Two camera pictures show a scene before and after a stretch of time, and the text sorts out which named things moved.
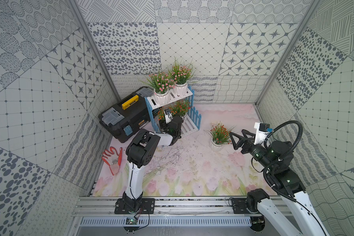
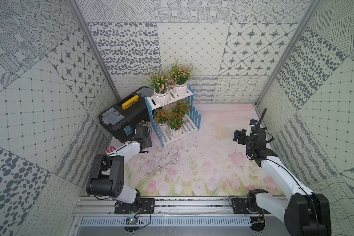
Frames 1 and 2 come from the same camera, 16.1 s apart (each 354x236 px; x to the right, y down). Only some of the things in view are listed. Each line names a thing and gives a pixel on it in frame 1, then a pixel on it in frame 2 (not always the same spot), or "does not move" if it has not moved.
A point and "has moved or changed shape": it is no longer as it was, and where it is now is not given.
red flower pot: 180,107 does not move
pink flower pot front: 180,73 does not move
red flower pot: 221,136 has moved or changed shape
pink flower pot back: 162,82 does not move
